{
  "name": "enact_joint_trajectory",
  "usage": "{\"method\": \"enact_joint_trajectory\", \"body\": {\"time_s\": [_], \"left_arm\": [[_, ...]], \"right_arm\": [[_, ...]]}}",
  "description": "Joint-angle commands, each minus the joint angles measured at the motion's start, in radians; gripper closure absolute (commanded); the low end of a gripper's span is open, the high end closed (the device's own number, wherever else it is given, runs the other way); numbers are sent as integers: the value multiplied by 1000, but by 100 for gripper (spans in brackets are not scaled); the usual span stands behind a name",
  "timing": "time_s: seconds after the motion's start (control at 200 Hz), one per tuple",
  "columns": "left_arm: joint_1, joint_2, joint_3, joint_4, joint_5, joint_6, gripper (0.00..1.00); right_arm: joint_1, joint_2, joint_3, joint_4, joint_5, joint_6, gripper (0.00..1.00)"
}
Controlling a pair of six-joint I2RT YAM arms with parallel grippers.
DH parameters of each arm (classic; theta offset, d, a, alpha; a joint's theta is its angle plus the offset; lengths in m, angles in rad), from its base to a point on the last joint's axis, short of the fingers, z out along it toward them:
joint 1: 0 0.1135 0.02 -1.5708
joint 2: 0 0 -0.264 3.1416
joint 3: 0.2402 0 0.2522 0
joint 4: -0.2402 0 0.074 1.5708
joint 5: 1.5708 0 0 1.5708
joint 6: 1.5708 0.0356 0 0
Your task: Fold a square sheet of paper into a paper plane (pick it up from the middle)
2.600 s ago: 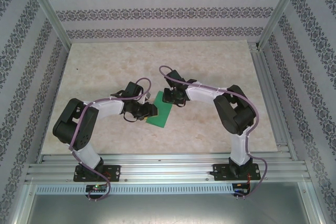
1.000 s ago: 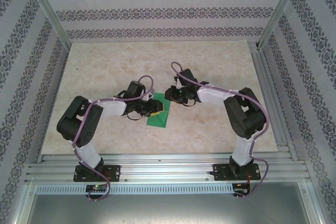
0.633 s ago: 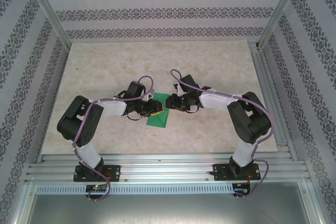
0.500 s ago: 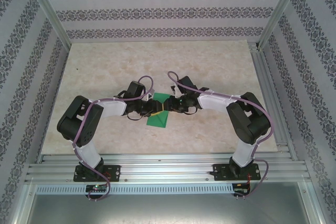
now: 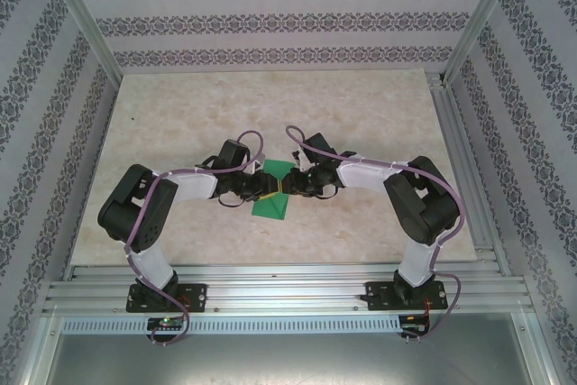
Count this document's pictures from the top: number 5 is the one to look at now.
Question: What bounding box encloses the green square paper sheet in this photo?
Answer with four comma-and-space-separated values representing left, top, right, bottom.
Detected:
251, 159, 294, 223

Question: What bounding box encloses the aluminium mounting rail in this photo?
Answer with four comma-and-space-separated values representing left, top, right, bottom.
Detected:
42, 261, 529, 315

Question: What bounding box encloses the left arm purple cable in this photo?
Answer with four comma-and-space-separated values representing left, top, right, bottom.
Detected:
124, 131, 267, 350

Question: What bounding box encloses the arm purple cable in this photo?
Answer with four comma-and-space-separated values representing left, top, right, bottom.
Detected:
285, 125, 466, 344
124, 131, 267, 350

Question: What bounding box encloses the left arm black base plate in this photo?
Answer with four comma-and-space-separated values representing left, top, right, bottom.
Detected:
127, 283, 208, 314

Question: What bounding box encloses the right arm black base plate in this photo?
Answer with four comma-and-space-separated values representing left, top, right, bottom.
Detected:
365, 280, 448, 312

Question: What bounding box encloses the slotted grey cable duct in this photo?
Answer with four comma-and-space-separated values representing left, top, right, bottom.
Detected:
60, 315, 402, 335

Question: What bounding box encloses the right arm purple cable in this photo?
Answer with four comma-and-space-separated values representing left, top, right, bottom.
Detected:
285, 125, 466, 344

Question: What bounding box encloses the aluminium side rail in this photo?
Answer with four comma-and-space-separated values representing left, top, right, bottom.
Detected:
426, 71, 511, 276

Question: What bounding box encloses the aluminium frame post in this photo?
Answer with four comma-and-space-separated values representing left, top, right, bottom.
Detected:
42, 0, 126, 80
443, 0, 527, 85

